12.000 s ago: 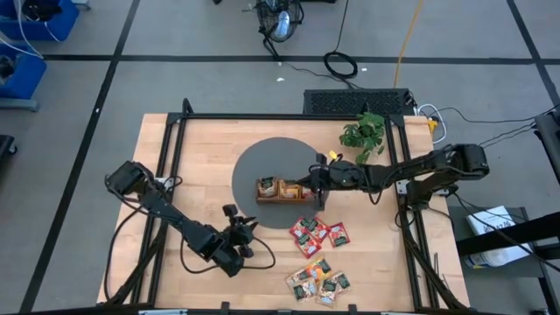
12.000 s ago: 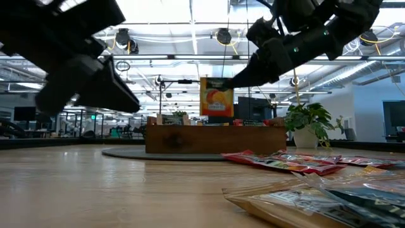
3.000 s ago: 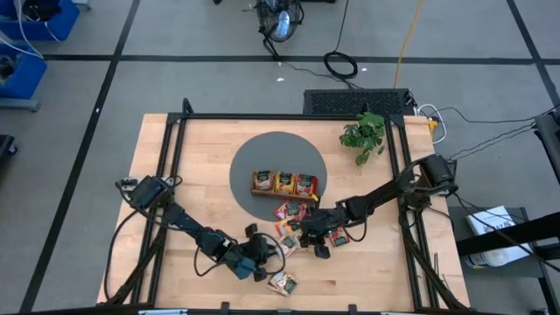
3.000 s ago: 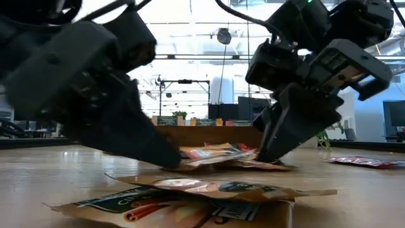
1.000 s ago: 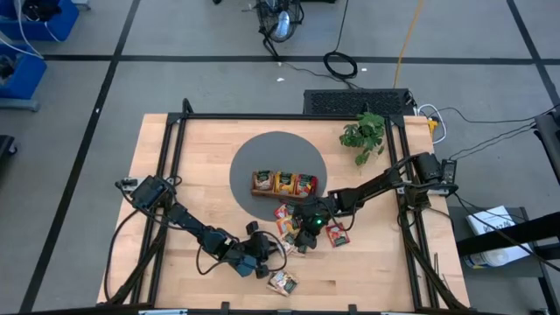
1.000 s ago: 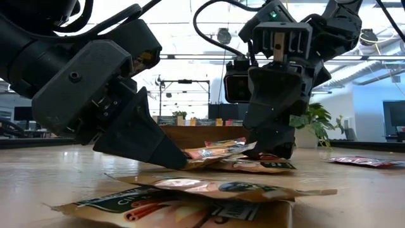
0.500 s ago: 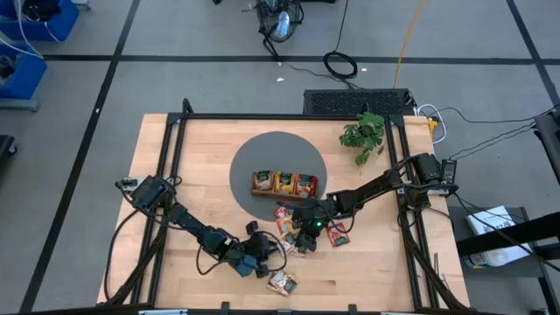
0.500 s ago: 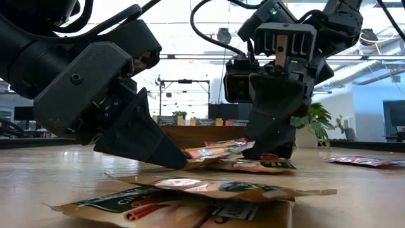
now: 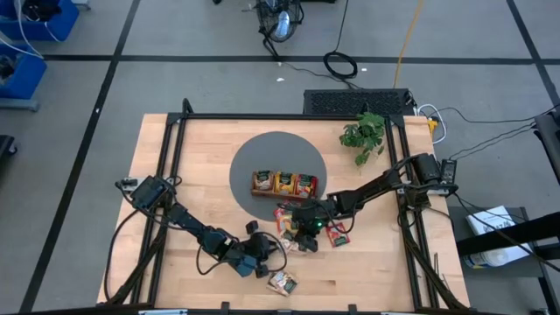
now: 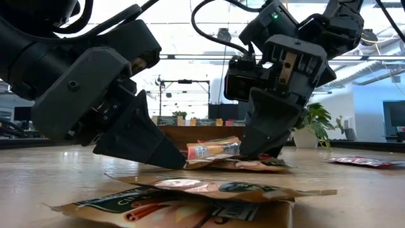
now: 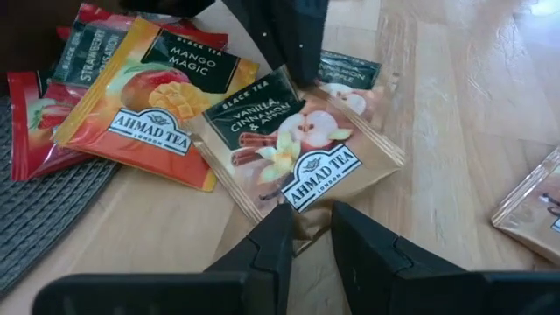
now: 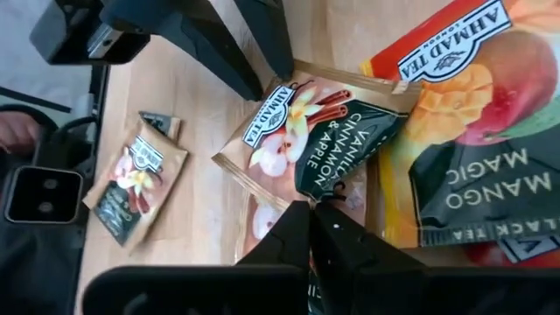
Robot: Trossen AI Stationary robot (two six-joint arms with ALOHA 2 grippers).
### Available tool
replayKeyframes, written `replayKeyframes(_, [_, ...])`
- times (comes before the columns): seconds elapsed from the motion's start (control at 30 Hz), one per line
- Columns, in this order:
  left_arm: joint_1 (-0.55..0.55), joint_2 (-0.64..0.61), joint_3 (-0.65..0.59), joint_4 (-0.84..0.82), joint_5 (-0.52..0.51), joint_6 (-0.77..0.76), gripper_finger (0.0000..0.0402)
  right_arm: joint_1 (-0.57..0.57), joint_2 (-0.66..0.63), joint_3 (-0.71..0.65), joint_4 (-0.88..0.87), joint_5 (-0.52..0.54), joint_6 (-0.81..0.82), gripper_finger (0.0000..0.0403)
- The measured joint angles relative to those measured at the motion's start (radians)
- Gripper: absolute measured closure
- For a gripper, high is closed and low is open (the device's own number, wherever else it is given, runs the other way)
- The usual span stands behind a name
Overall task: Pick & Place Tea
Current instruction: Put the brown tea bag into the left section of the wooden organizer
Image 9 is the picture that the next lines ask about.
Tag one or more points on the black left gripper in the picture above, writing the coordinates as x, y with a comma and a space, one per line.
256, 251

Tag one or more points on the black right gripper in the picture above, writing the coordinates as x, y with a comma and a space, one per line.
308, 221

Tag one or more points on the orange mango tea bag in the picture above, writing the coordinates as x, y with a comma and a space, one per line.
285, 184
284, 225

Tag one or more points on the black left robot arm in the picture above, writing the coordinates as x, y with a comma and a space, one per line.
188, 221

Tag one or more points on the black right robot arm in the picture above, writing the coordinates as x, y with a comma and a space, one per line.
372, 192

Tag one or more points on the wooden three-compartment tray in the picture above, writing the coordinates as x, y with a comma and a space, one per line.
267, 194

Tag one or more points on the black table clamp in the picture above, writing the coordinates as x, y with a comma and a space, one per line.
352, 308
225, 306

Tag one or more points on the round grey woven placemat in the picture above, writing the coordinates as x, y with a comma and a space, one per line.
280, 149

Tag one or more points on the green leafy plant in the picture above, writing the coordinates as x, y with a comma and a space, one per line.
363, 133

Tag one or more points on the black computer case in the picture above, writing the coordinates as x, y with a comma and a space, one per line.
359, 102

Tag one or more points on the grey side table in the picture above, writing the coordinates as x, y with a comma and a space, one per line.
458, 223

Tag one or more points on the white paper booklet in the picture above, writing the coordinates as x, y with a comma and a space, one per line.
487, 219

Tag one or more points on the black metal bar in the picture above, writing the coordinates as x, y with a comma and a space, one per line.
525, 232

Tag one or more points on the grey cart base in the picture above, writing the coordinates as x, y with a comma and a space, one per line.
17, 105

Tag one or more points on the blue bin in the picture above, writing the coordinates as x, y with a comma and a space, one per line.
52, 26
26, 74

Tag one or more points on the black bag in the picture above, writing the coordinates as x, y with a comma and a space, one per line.
41, 9

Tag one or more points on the black aluminium table frame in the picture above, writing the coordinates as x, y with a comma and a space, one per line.
262, 116

